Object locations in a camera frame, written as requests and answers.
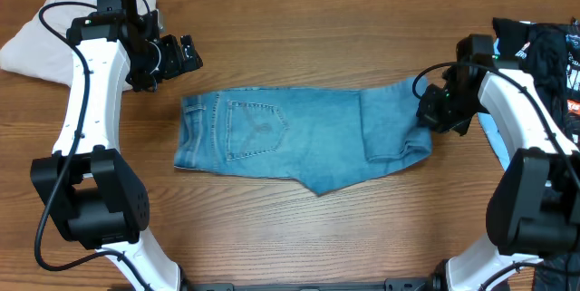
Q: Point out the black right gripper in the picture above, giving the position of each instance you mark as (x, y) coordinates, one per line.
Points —
(427, 113)

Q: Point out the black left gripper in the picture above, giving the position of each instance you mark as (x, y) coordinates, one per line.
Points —
(176, 64)

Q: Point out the blue denim jeans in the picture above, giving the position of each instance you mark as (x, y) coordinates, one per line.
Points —
(327, 139)

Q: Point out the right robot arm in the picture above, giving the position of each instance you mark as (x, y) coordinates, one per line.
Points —
(534, 210)

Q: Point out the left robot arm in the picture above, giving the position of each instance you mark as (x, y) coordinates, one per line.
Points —
(89, 191)

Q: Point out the light blue garment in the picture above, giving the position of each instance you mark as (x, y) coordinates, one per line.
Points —
(495, 140)

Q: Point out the black printed t-shirt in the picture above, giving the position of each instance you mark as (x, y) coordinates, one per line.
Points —
(550, 53)

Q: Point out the folded beige trousers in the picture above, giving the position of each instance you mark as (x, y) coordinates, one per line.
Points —
(37, 51)

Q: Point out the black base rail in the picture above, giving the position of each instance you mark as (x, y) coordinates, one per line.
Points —
(390, 284)

